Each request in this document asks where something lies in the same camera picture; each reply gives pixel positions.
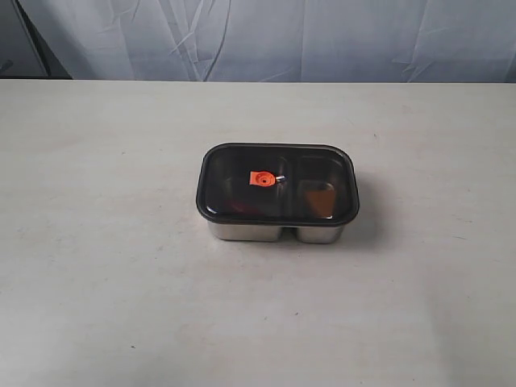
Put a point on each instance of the stainless steel lunch box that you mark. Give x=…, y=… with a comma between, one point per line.
x=270, y=233

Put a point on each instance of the yellow cheese wedge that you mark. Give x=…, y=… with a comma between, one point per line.
x=320, y=203

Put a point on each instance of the dark transparent lunch box lid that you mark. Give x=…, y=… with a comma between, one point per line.
x=275, y=177

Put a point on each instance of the white backdrop curtain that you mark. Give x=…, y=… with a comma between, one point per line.
x=264, y=41

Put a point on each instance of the red sausage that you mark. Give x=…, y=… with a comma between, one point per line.
x=243, y=207

